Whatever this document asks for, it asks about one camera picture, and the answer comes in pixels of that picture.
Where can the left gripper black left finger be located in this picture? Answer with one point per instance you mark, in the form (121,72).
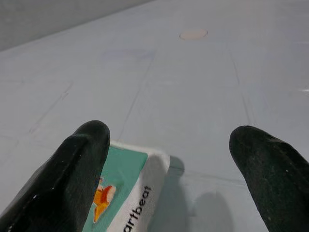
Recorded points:
(60,178)

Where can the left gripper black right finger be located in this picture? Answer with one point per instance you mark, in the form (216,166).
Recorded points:
(277,178)

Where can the round beige table cap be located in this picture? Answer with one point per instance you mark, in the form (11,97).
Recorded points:
(193,34)

